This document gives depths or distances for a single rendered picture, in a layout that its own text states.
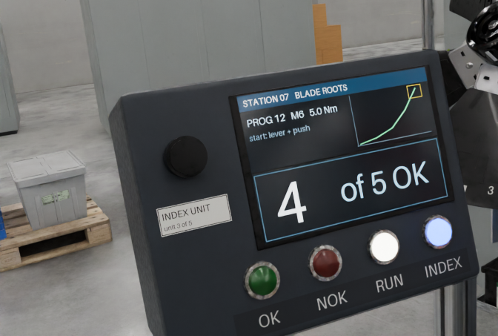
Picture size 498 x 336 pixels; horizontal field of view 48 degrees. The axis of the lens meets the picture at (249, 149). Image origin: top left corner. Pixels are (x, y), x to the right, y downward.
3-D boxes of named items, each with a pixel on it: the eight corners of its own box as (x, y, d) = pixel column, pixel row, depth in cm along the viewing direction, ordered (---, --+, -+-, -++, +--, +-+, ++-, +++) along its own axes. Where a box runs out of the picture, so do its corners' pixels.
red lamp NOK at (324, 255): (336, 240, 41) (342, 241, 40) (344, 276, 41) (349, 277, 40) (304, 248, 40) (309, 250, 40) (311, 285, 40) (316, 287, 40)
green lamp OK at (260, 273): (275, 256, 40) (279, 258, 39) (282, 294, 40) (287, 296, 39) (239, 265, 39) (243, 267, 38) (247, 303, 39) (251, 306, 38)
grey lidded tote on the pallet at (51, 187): (77, 193, 396) (69, 148, 388) (96, 217, 344) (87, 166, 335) (14, 207, 378) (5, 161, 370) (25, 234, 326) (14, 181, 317)
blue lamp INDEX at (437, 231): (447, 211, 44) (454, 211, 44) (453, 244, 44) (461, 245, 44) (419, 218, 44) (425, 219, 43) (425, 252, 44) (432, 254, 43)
